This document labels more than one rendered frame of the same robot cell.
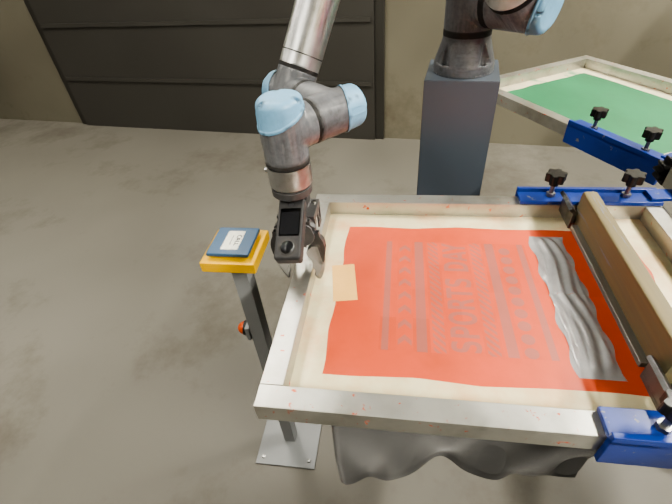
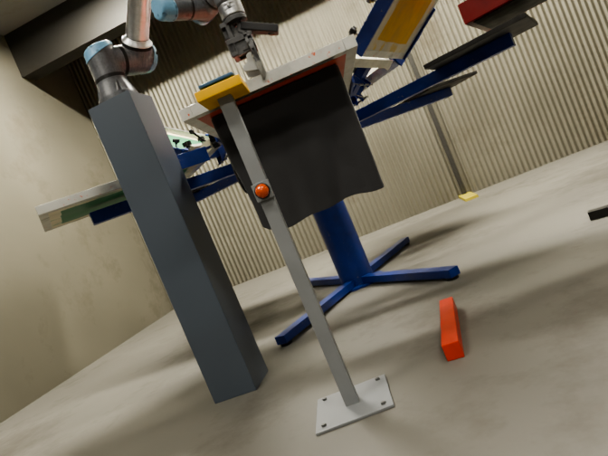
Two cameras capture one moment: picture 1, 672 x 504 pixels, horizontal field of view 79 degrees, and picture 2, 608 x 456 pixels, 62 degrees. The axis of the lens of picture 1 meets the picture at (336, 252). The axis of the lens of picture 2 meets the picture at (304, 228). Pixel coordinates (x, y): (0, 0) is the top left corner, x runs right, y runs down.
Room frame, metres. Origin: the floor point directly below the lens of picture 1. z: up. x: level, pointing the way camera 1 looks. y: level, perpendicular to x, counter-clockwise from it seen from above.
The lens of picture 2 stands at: (0.86, 1.63, 0.58)
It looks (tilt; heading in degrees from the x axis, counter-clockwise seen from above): 3 degrees down; 264
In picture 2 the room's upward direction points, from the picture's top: 23 degrees counter-clockwise
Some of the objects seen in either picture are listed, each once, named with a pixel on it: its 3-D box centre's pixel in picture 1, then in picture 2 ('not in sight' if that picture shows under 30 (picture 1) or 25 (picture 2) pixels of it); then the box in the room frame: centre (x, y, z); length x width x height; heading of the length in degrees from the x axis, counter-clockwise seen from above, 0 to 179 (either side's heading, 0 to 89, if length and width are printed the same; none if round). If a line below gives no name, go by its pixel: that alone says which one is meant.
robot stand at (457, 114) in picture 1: (440, 247); (182, 246); (1.10, -0.37, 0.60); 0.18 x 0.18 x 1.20; 72
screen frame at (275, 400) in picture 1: (495, 286); (280, 101); (0.54, -0.30, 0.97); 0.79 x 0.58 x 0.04; 79
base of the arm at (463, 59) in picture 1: (465, 48); (115, 90); (1.10, -0.37, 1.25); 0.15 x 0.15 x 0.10
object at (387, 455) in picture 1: (460, 447); not in sight; (0.35, -0.20, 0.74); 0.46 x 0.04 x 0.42; 79
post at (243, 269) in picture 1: (269, 363); (288, 248); (0.76, 0.24, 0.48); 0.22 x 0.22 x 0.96; 79
